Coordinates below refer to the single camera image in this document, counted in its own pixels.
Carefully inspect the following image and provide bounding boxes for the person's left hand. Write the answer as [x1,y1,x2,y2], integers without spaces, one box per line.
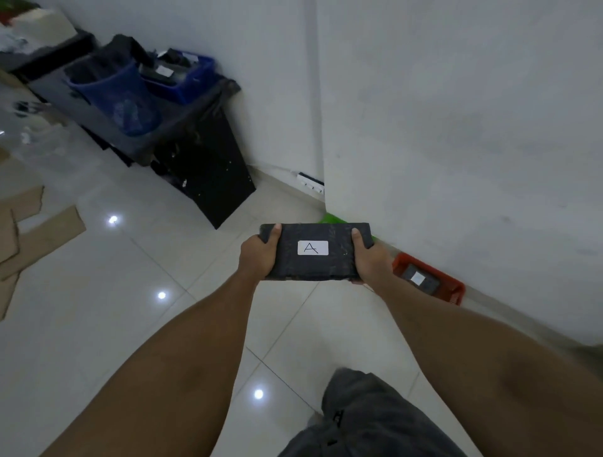
[239,223,282,284]

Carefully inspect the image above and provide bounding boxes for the person's right hand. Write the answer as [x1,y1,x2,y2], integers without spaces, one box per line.
[350,228,395,287]

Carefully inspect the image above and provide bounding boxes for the black box with white label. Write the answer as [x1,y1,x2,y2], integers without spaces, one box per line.
[259,223,376,282]

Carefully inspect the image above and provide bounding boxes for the person's right forearm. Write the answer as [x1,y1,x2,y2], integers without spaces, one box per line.
[372,278,603,457]

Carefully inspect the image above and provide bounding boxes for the person's left forearm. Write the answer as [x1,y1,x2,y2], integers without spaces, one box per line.
[40,271,261,457]

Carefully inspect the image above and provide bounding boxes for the green plastic basket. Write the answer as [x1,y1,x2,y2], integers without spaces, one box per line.
[321,213,378,245]

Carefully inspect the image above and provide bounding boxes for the white power strip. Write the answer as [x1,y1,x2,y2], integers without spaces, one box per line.
[297,172,326,196]

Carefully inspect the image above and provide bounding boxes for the black labelled box in basket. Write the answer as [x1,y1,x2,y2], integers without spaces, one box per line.
[402,264,442,296]

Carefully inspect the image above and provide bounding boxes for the red plastic basket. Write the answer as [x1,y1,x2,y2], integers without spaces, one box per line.
[392,253,466,306]

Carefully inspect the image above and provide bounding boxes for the black board leaning on table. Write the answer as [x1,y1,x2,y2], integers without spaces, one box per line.
[153,109,257,230]

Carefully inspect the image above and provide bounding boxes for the person's grey trousers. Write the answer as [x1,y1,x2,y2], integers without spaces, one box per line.
[278,368,483,457]

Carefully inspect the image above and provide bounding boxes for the blue plastic crate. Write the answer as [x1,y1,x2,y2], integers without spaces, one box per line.
[139,48,217,105]

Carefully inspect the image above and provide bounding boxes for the black table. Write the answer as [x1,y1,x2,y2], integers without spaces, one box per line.
[9,30,257,230]

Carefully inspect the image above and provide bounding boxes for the blue plastic bucket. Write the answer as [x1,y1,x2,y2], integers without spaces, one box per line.
[63,59,162,137]

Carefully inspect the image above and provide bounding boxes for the black cloth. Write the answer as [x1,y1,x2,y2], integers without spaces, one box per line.
[96,34,156,71]

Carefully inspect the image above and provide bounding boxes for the brown cardboard sheet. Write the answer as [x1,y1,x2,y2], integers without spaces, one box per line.
[0,186,87,321]

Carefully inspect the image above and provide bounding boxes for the clear plastic wrap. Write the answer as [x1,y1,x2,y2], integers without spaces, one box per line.
[0,85,102,189]

